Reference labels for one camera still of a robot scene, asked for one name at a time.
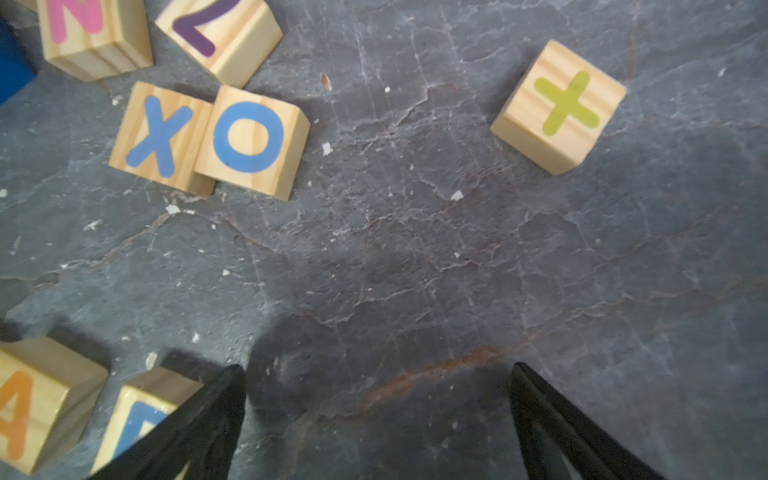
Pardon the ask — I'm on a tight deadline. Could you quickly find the wooden letter block O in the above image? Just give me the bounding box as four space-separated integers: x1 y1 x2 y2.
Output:
194 85 310 201

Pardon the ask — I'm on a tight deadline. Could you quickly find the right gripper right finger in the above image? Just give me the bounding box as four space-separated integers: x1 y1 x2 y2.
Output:
509 362 663 479

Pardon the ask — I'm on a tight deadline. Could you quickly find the wooden letter block X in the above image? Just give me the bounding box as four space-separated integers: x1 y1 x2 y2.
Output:
109 82 216 198

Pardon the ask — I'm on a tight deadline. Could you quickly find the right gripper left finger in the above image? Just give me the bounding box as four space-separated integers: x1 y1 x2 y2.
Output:
90 364 246 479

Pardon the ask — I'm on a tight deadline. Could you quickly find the wooden block far right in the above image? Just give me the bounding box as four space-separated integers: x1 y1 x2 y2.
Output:
490 40 627 175

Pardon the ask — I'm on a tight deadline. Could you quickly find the wooden letter block A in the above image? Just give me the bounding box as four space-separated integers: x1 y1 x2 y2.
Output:
1 337 108 475

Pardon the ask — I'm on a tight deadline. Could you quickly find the blue letter block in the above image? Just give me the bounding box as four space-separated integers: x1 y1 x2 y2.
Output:
0 18 36 103

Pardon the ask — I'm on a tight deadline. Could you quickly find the wooden letter block R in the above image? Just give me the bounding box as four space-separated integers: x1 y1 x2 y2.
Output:
91 367 203 474

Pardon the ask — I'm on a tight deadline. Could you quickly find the wooden block black letter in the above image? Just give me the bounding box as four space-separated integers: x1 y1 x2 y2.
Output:
156 0 283 88

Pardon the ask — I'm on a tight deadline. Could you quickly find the wooden letter block N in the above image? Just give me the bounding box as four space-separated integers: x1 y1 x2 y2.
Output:
36 0 154 82

